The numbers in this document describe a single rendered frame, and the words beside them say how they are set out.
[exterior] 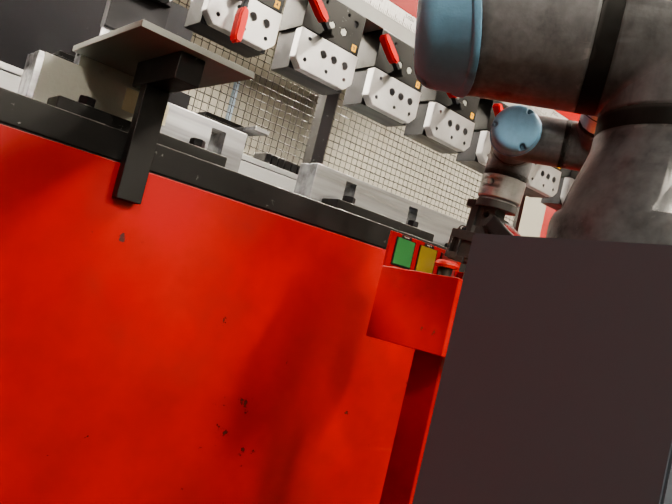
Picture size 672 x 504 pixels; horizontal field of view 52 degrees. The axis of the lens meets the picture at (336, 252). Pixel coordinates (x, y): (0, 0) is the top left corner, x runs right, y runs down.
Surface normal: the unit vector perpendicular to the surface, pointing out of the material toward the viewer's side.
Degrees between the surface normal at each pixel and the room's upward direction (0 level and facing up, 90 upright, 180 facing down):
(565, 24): 114
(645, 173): 73
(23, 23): 90
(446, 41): 134
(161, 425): 90
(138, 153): 90
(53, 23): 90
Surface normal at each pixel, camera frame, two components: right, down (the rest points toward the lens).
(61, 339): 0.63, 0.10
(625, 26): -0.29, 0.20
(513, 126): -0.23, -0.07
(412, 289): -0.70, -0.22
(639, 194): -0.50, -0.48
